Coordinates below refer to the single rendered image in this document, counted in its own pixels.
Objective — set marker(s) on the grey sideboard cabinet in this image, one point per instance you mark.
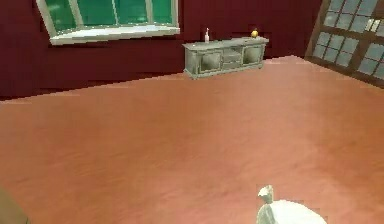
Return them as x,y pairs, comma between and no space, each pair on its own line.
223,56

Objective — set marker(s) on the pink spray bottle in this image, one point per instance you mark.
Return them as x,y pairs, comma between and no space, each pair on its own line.
207,36

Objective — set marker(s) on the yellow round object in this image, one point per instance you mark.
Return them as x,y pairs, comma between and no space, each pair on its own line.
254,33

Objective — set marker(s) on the white framed window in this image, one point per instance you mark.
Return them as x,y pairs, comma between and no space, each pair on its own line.
110,20

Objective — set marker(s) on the brown glass paned door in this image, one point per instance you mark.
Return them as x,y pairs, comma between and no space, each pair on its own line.
350,40

